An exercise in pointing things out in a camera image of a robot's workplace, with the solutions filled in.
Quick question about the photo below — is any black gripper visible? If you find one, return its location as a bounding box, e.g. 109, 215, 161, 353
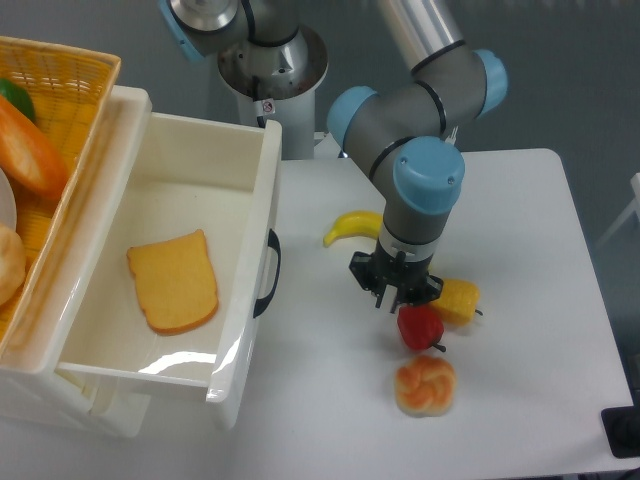
349, 237, 443, 308

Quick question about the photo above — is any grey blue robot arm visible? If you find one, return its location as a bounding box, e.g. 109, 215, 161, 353
159, 1, 508, 306

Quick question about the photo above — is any white drawer cabinet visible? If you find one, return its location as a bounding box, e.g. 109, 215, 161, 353
1, 86, 152, 437

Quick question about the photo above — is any red bell pepper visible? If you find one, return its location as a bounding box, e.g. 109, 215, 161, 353
397, 305, 446, 352

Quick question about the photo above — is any yellow banana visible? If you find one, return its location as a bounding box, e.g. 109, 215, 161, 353
323, 210, 383, 248

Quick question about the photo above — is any yellow bell pepper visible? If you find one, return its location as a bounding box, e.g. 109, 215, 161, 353
429, 279, 481, 326

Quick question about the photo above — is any knotted bread roll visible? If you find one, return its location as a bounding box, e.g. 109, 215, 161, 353
394, 355, 457, 417

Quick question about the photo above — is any toast bread slice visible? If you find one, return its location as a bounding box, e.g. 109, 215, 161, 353
127, 229, 219, 335

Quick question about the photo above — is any black device at edge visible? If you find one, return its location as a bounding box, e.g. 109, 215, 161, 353
601, 406, 639, 459

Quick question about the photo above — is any yellow wicker basket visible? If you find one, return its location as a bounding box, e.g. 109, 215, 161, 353
1, 36, 121, 345

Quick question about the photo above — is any orange baguette bread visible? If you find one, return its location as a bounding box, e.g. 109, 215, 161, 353
1, 97, 70, 201

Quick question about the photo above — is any white plate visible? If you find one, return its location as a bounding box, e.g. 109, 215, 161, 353
0, 170, 17, 230

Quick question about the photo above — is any green pepper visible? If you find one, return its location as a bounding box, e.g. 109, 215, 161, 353
0, 78, 36, 123

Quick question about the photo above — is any black top drawer handle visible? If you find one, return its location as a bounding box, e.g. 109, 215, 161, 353
253, 229, 282, 319

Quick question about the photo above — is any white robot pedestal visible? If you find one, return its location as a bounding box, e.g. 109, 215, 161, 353
218, 25, 329, 160

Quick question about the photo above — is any white frame at right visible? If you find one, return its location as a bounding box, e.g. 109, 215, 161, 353
595, 173, 640, 249

